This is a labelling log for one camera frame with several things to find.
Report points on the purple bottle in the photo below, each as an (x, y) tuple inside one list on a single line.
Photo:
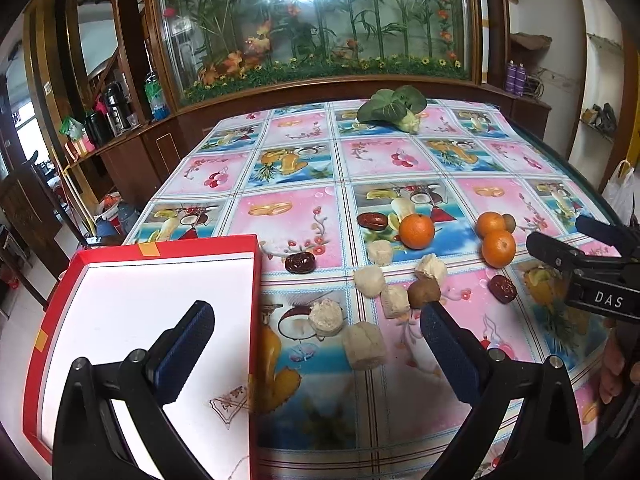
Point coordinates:
[(520, 77), (509, 83)]

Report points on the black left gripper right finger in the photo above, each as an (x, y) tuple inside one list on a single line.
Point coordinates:
[(546, 440)]

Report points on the dark red jujube date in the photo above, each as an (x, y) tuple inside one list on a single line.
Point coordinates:
[(502, 288), (300, 263), (373, 221)]

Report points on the green leafy vegetable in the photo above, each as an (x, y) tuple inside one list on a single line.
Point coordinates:
[(400, 107)]

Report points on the person's right hand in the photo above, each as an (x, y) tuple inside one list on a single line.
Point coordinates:
[(613, 363)]

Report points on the colourful fruit print tablecloth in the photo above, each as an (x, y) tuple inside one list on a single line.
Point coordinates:
[(321, 419)]

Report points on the brown kiwi fruit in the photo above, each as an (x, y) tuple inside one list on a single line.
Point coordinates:
[(509, 222), (423, 291)]

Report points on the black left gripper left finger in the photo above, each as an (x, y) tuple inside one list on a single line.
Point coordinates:
[(89, 442)]

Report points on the white plastic bag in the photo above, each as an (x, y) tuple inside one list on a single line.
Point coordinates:
[(619, 191)]

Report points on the black thermos flask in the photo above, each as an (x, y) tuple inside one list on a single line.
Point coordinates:
[(116, 105)]

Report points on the dark wooden chair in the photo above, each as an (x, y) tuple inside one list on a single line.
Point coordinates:
[(19, 192)]

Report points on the green label plastic bottle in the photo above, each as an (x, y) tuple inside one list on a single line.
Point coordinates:
[(155, 95)]

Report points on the red box with white inside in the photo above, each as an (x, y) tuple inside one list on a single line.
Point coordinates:
[(116, 299)]

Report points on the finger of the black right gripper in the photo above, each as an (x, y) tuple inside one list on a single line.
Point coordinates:
[(569, 261), (619, 237)]

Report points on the dark wooden cabinet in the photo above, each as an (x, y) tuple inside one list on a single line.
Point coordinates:
[(138, 162)]

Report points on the orange mandarin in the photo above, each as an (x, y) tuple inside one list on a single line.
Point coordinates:
[(498, 248), (416, 231), (489, 221)]

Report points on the glass display with artificial flowers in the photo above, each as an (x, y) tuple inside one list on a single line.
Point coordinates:
[(217, 47)]

